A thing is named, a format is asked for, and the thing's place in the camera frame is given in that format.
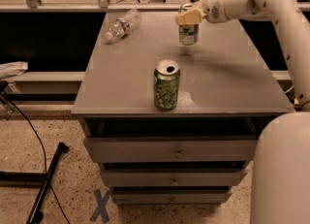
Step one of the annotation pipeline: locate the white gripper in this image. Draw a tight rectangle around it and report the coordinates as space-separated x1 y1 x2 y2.
175 0 229 25

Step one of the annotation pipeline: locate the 7up soda can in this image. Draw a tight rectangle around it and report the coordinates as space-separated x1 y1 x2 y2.
178 3 200 47

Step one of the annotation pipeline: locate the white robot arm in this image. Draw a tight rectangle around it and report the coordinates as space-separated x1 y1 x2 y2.
175 0 310 224

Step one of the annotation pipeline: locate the green soda can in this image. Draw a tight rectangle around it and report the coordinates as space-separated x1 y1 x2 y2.
153 60 180 110

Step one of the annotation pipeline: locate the clear plastic water bottle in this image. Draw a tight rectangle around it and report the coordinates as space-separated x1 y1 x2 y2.
105 9 141 42

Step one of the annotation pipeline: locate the grey drawer cabinet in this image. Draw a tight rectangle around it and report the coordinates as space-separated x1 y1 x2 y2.
73 12 292 205

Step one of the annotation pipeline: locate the top grey drawer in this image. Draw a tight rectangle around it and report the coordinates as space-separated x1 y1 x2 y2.
84 137 256 163

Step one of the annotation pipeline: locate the grey drawer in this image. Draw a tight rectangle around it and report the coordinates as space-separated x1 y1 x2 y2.
101 170 248 187
111 190 232 205
84 137 256 163

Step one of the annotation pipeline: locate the middle grey drawer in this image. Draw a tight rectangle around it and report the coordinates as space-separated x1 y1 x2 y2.
101 170 248 187

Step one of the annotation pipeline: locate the silver foil bag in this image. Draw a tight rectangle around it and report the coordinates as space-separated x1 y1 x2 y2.
0 61 28 79

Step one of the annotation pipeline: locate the bottom grey drawer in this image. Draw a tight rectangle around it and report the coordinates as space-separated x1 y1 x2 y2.
111 190 232 205

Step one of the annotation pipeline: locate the blue tape cross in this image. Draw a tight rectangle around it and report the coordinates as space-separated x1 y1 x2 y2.
90 189 110 224

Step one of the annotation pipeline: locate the black floor stand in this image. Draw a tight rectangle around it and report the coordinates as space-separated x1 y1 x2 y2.
0 143 69 224

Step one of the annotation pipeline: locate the black floor cable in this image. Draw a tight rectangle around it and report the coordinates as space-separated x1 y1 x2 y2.
0 92 72 224

